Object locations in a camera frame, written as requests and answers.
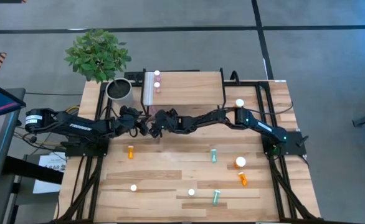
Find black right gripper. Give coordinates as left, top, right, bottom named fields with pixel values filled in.
left=150, top=108, right=179, bottom=139

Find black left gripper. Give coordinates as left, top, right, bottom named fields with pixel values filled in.
left=115, top=105, right=154, bottom=138

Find white strip on shelf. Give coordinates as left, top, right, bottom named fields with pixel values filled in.
left=143, top=72, right=155, bottom=106

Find wooden shelf black metal legs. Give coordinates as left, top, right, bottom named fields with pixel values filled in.
left=140, top=67, right=227, bottom=119

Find grey cylindrical plant pot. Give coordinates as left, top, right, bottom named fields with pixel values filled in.
left=105, top=77, right=136, bottom=110

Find black power strip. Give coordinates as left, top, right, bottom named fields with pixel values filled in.
left=123, top=71, right=145, bottom=83

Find green leafy plant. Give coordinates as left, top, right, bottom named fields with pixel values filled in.
left=64, top=29, right=132, bottom=84

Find long black floor tape line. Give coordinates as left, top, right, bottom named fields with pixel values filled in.
left=0, top=24, right=365, bottom=35

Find white paper sheet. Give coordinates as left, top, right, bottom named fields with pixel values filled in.
left=32, top=152, right=67, bottom=194

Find black cart base bar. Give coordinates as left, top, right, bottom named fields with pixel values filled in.
left=3, top=155, right=64, bottom=185

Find short black floor tape line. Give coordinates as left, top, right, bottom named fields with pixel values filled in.
left=250, top=0, right=275, bottom=80

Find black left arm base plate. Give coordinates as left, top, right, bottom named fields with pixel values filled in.
left=64, top=141, right=109, bottom=157

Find yellow cable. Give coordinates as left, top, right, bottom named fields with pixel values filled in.
left=14, top=105, right=80, bottom=147

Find black cable arch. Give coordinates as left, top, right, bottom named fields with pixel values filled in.
left=230, top=70, right=241, bottom=85

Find black aluminium table frame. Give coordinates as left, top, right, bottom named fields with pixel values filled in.
left=53, top=79, right=322, bottom=223

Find black cable with connector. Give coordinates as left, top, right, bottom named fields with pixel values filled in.
left=12, top=124, right=70, bottom=150

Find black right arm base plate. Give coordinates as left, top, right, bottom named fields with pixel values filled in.
left=261, top=131, right=307, bottom=156

